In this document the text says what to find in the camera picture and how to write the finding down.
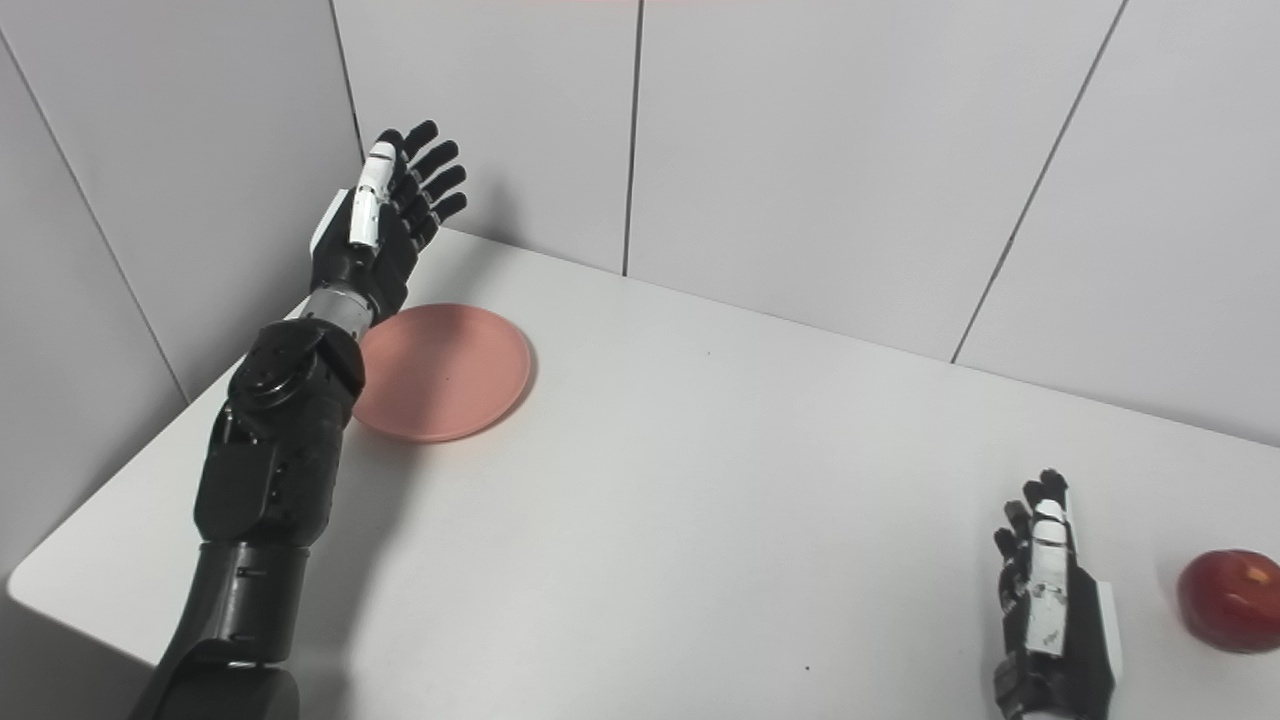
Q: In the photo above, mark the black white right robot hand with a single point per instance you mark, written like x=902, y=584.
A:
x=1070, y=670

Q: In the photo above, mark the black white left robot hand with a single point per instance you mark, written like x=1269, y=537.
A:
x=375, y=265

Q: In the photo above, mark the pink round plate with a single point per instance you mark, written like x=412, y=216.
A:
x=450, y=375

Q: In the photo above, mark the red apple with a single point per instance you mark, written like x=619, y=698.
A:
x=1235, y=605

